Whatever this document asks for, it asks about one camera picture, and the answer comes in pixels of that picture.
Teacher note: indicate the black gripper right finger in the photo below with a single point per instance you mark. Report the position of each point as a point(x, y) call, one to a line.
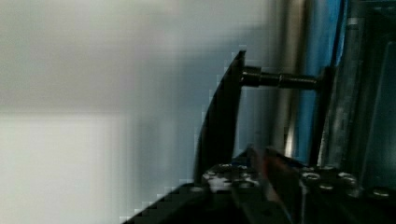
point(313, 194)

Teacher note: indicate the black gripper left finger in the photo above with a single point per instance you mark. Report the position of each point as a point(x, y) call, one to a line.
point(239, 189)

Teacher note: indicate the blue glass oven door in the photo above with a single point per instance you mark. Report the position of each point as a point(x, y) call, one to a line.
point(277, 88)

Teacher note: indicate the black toaster oven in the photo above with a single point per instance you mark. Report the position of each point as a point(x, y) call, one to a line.
point(359, 134)

